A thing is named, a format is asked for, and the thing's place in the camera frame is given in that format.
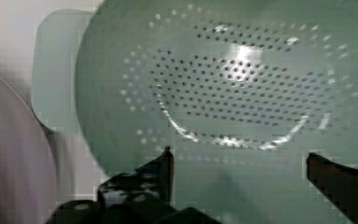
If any grey round plate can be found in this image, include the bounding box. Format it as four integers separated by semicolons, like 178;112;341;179
0;78;57;224

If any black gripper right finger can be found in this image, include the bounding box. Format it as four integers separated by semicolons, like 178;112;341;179
306;153;358;224

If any green plastic strainer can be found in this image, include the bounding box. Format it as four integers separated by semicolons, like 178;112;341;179
32;0;358;224

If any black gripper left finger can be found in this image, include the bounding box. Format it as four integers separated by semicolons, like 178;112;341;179
97;146;174;207

